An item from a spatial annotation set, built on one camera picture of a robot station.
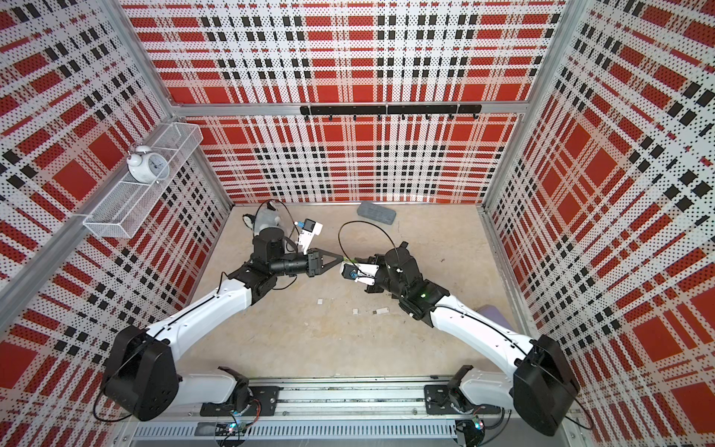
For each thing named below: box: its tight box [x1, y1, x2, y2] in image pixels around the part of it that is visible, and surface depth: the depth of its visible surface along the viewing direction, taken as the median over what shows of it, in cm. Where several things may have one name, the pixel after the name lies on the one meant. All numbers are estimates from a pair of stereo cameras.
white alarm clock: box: [126, 145, 171, 185], surface depth 72 cm
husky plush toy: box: [242, 202, 283, 237], surface depth 92 cm
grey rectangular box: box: [356, 201, 397, 226], surface depth 117 cm
